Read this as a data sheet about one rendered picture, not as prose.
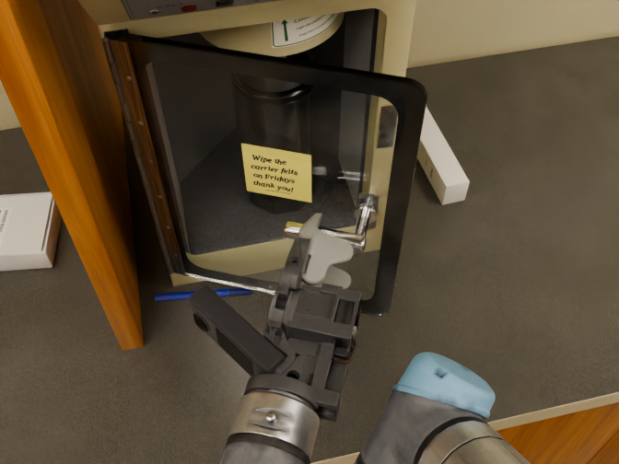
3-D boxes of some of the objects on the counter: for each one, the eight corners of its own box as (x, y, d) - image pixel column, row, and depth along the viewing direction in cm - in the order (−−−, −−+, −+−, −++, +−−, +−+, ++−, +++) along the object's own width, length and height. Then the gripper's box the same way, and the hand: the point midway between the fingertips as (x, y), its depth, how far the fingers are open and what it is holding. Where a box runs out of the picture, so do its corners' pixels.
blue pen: (156, 296, 101) (155, 292, 100) (251, 289, 101) (251, 284, 100) (156, 303, 100) (154, 298, 99) (252, 295, 101) (251, 291, 100)
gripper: (333, 439, 66) (373, 262, 79) (337, 391, 58) (380, 202, 70) (248, 420, 67) (299, 249, 80) (239, 370, 59) (298, 188, 72)
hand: (309, 232), depth 75 cm, fingers open, 3 cm apart
